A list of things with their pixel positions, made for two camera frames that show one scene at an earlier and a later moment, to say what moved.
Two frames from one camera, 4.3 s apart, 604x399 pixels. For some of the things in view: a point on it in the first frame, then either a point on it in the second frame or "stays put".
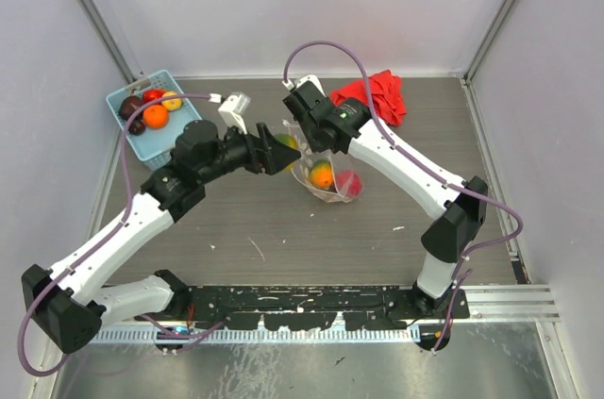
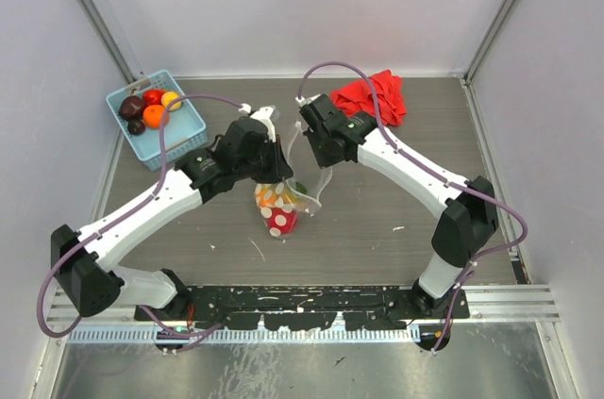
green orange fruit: (289, 141) -> (300, 188)
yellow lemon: (172, 104) stays put
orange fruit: (155, 116) stays put
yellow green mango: (322, 174) -> (275, 193)
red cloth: (386, 95) stays put
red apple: (349, 183) -> (281, 222)
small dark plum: (137, 126) stays put
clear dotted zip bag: (318, 174) -> (280, 204)
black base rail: (312, 307) stays put
